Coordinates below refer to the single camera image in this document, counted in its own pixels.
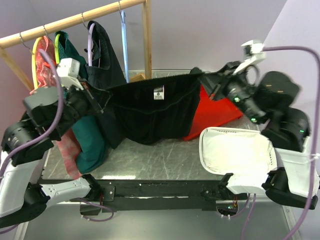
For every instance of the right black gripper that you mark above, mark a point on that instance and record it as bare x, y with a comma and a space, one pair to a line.
216, 83

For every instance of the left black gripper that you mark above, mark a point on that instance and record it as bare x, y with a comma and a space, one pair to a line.
95, 106

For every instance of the black shorts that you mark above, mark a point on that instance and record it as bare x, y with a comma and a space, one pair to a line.
151, 110

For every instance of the light blue hanger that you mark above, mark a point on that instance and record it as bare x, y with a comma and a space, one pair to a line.
124, 45

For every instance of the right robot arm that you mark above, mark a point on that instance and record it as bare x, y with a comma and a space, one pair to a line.
268, 102

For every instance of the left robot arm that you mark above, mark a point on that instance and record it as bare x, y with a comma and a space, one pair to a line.
50, 112

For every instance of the dark green shorts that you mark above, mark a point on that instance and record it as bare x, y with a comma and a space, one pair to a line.
108, 74

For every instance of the pink patterned shorts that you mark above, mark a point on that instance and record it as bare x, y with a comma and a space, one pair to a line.
68, 145

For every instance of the lilac hanger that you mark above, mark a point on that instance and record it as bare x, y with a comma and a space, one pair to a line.
93, 46

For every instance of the yellow hanger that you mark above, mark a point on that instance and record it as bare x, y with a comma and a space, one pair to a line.
33, 62

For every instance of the teal green shorts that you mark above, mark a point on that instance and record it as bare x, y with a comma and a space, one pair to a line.
86, 131

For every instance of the lime green hanger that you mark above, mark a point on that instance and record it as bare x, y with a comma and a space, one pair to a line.
56, 48

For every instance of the red plastic tray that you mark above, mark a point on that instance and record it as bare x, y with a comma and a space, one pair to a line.
211, 114

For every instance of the wooden clothes rack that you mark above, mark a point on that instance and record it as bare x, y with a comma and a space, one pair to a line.
34, 33

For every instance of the white perforated laundry basket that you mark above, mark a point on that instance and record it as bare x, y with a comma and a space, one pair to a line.
224, 150

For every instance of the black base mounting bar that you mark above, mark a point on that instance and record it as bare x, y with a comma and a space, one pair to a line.
134, 195

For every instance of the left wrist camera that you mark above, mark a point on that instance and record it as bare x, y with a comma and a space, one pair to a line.
68, 70

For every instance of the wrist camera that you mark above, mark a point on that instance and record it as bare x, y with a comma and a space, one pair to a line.
68, 70
253, 55

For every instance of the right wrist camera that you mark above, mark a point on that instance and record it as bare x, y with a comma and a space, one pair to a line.
253, 55

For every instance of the aluminium rail frame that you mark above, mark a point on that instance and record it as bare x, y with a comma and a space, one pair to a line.
267, 221

